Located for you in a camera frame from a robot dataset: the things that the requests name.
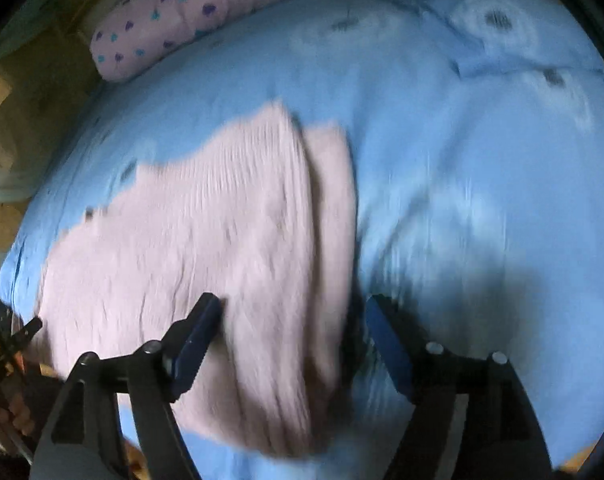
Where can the person's left hand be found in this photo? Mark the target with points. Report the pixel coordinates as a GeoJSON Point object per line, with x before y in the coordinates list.
{"type": "Point", "coordinates": [16, 410]}

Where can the wooden bedside furniture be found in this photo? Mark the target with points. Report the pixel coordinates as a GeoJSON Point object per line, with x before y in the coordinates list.
{"type": "Point", "coordinates": [11, 110]}

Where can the pink knit cardigan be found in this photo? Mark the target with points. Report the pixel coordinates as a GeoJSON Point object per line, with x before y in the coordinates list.
{"type": "Point", "coordinates": [206, 235]}

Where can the blue dandelion print bedsheet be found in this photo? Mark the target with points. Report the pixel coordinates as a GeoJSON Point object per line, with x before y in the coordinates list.
{"type": "Point", "coordinates": [457, 185]}

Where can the blue pillowcase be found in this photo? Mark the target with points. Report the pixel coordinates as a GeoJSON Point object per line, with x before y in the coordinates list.
{"type": "Point", "coordinates": [482, 20]}

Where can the pink heart-patterned pillow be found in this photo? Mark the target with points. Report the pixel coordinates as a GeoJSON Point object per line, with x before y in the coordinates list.
{"type": "Point", "coordinates": [181, 10]}

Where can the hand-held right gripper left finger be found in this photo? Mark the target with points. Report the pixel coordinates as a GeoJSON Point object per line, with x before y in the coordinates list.
{"type": "Point", "coordinates": [196, 345]}

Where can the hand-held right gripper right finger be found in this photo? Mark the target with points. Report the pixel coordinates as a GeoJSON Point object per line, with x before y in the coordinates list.
{"type": "Point", "coordinates": [387, 345]}

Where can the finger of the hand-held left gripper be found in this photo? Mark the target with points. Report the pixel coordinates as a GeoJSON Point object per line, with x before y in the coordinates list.
{"type": "Point", "coordinates": [25, 335]}

